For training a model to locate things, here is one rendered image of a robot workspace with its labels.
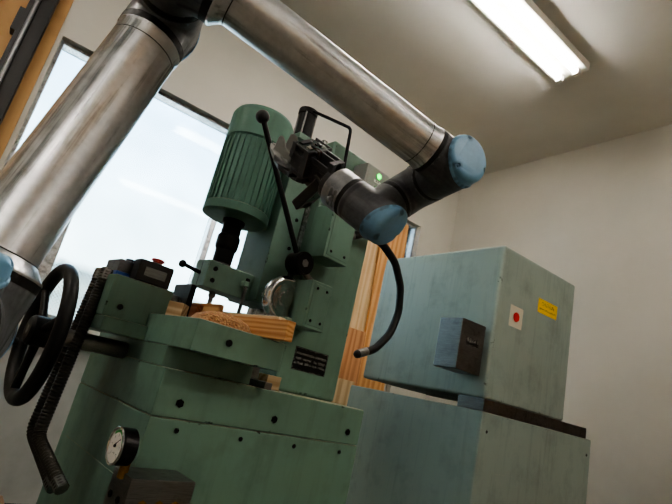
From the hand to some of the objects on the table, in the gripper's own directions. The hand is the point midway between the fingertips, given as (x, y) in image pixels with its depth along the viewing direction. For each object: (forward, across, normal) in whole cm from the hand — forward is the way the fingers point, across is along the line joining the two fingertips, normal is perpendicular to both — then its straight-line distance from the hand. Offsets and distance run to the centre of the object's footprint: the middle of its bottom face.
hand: (274, 149), depth 114 cm
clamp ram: (-4, +28, +39) cm, 48 cm away
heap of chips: (-24, +27, +24) cm, 43 cm away
